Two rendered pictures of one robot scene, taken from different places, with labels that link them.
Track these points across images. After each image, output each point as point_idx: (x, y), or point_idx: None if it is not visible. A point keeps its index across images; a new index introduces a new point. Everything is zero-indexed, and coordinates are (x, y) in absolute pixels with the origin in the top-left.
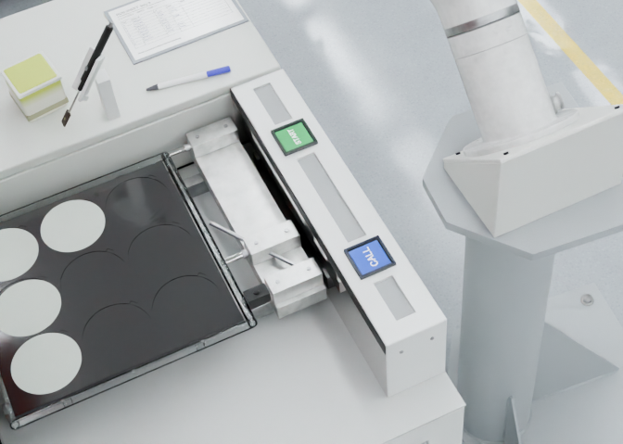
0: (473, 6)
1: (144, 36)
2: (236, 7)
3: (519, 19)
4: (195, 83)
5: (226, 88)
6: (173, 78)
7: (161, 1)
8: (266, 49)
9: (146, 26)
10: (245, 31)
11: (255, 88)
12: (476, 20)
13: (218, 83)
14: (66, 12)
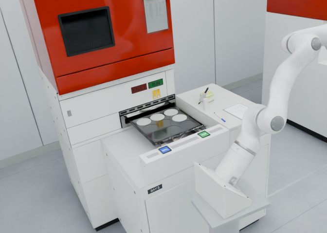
0: (238, 136)
1: (232, 109)
2: None
3: (244, 151)
4: (218, 118)
5: (219, 123)
6: (219, 115)
7: (246, 109)
8: (234, 126)
9: (236, 108)
10: (240, 122)
11: (220, 127)
12: (235, 140)
13: (219, 121)
14: (238, 98)
